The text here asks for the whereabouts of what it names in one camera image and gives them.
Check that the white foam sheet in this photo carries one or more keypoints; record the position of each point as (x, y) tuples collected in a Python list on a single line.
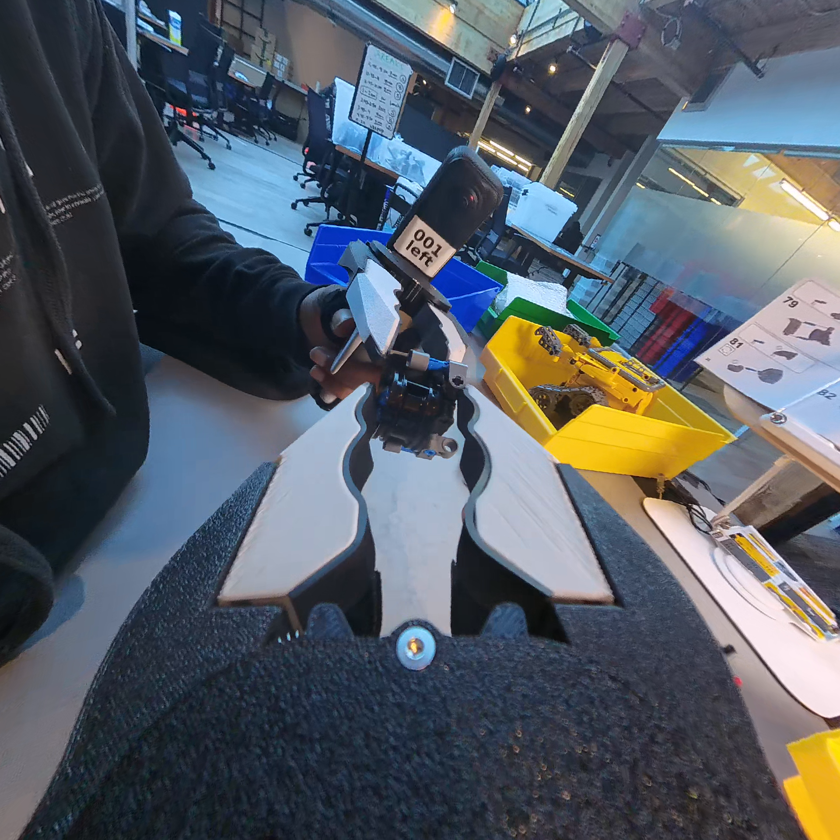
[(531, 292)]

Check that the white air vent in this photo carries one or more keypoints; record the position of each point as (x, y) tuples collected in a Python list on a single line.
[(463, 77)]

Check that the wooden table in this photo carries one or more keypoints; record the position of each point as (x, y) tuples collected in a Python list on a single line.
[(564, 253)]

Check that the yellow plastic storage bin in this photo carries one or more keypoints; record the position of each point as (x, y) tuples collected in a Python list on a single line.
[(817, 787), (623, 439)]

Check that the frosted glass partition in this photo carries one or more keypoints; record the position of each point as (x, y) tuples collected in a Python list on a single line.
[(722, 249)]

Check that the pale booklet stand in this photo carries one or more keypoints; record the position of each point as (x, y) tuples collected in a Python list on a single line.
[(774, 485)]

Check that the black office chair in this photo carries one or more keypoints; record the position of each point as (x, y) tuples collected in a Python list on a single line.
[(321, 151), (190, 98), (495, 223)]

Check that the yellow black flat packet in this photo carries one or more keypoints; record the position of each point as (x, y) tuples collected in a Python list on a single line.
[(774, 577)]

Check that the small whiteboard sign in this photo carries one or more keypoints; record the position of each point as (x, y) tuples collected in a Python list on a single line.
[(380, 92)]

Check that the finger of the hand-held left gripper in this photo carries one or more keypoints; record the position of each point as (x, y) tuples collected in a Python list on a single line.
[(377, 308), (454, 338)]

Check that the green plastic storage bin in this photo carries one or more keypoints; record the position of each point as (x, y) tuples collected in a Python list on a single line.
[(544, 313)]

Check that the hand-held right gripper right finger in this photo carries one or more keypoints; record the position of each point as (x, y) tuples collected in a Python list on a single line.
[(538, 525)]

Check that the white flat pad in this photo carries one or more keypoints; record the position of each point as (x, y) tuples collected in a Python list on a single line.
[(722, 623)]

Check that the blue plastic storage bin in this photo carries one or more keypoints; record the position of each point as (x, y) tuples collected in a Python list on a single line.
[(472, 289)]

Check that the grey curved brick panel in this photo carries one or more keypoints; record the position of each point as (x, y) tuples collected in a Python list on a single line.
[(420, 359)]

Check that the clear plastic storage box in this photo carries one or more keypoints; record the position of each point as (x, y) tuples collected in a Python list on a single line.
[(541, 210), (394, 151)]

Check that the yellow toy tracked robot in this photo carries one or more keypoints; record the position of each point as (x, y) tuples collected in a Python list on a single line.
[(610, 377)]

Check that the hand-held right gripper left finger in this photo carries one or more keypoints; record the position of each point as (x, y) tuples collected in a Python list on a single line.
[(295, 525)]

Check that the person's left hand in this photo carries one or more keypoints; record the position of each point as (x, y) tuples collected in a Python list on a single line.
[(351, 380)]

